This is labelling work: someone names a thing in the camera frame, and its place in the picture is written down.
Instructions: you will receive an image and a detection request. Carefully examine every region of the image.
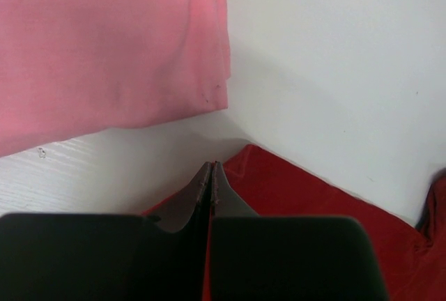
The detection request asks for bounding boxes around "dark red t shirt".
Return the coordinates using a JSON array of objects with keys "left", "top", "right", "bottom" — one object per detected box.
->
[{"left": 141, "top": 144, "right": 446, "bottom": 301}]

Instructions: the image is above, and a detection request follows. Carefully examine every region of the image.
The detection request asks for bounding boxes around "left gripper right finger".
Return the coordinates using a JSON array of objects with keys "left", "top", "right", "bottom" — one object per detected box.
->
[{"left": 210, "top": 163, "right": 389, "bottom": 300}]

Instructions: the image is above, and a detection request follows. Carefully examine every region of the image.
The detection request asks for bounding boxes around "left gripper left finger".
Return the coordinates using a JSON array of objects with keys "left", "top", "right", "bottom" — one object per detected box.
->
[{"left": 1, "top": 163, "right": 212, "bottom": 300}]

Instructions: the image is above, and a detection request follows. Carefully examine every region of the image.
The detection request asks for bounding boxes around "light pink t shirt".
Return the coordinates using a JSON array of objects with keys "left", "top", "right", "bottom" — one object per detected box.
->
[{"left": 1, "top": 0, "right": 230, "bottom": 156}]

